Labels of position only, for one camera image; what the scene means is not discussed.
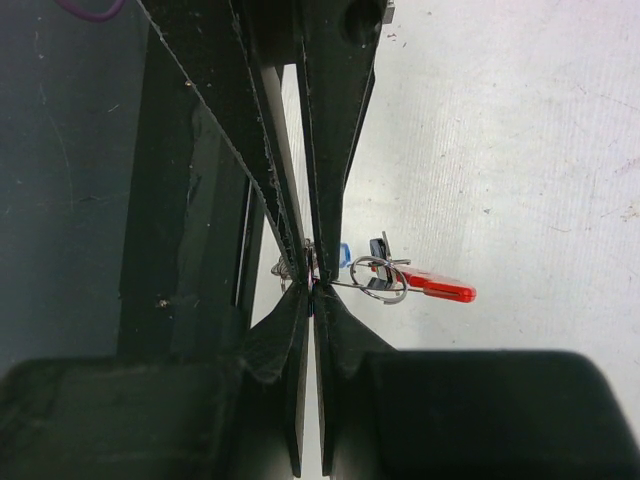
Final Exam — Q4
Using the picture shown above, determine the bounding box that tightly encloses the small black key fob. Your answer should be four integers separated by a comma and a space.
368, 237, 396, 291

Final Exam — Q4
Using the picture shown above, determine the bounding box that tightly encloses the blue key tag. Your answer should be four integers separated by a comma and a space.
339, 242, 351, 269

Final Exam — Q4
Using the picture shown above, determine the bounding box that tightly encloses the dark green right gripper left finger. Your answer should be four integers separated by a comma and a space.
1, 285, 309, 479

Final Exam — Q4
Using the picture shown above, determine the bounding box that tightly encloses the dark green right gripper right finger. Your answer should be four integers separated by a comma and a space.
314, 285, 639, 479

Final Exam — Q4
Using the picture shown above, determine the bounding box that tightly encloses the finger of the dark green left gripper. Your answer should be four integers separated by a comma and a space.
141, 1, 307, 281
299, 1, 387, 275

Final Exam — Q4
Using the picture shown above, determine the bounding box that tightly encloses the red-handled metal keyring holder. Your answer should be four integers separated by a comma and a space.
270, 230, 477, 306

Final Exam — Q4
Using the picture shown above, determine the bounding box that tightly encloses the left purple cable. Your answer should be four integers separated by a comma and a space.
54, 0, 126, 24

